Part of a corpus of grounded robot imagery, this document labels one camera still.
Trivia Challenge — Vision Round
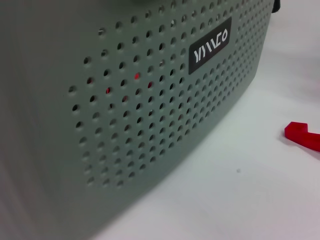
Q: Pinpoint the grey perforated plastic storage bin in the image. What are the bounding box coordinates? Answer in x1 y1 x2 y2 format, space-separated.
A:
0 0 274 240

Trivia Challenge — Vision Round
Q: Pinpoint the long dark red toy brick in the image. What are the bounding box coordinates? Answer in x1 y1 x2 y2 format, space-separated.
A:
284 121 320 153

